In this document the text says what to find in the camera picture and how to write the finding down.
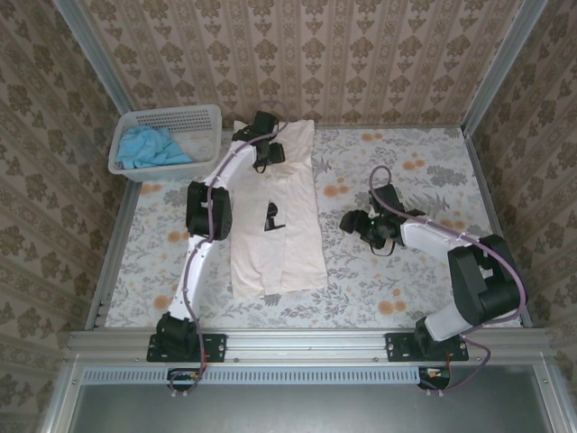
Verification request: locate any grey metal panel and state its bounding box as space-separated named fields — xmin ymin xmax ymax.
xmin=71 ymin=382 xmax=546 ymax=433

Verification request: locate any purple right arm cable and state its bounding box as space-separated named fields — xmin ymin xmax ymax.
xmin=368 ymin=165 xmax=528 ymax=398

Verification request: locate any aluminium frame post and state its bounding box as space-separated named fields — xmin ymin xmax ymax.
xmin=56 ymin=0 xmax=133 ymax=119
xmin=462 ymin=0 xmax=554 ymax=133

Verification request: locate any white t-shirt with robot print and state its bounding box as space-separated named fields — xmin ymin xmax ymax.
xmin=229 ymin=117 xmax=329 ymax=299

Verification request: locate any black connector box with wires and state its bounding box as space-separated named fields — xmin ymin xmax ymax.
xmin=417 ymin=364 xmax=453 ymax=392
xmin=167 ymin=367 xmax=205 ymax=392

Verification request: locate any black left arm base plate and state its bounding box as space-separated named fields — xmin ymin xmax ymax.
xmin=146 ymin=332 xmax=228 ymax=364

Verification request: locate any white plastic basket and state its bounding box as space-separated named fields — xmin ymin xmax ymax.
xmin=107 ymin=104 xmax=223 ymax=182

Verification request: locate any aluminium mounting rail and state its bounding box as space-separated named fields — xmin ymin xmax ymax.
xmin=67 ymin=328 xmax=549 ymax=364

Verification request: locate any white slotted cable duct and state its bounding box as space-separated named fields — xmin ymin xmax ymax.
xmin=83 ymin=365 xmax=421 ymax=386

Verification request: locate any light blue t-shirt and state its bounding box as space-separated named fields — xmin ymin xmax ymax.
xmin=115 ymin=125 xmax=193 ymax=170

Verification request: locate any aluminium table side rail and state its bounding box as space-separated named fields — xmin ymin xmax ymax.
xmin=463 ymin=128 xmax=534 ymax=328
xmin=84 ymin=180 xmax=143 ymax=333

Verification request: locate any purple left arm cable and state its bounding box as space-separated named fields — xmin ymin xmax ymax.
xmin=169 ymin=99 xmax=292 ymax=401

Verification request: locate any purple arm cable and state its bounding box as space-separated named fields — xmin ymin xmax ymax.
xmin=169 ymin=99 xmax=292 ymax=401
xmin=368 ymin=165 xmax=528 ymax=398

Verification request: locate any floral tablecloth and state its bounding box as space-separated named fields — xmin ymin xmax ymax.
xmin=103 ymin=127 xmax=524 ymax=329

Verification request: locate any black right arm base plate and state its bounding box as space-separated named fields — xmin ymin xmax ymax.
xmin=385 ymin=332 xmax=470 ymax=363

